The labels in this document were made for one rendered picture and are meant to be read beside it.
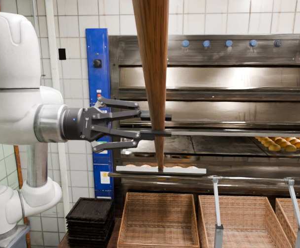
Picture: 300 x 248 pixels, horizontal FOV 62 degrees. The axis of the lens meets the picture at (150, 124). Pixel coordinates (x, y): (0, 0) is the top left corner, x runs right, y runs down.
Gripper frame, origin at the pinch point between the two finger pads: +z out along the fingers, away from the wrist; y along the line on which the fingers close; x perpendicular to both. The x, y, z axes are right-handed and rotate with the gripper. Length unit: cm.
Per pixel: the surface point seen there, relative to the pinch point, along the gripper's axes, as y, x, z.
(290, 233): 39, -141, 92
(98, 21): -105, -100, -47
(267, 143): -31, -168, 93
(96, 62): -76, -109, -49
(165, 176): 4, -116, 3
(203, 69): -76, -118, 31
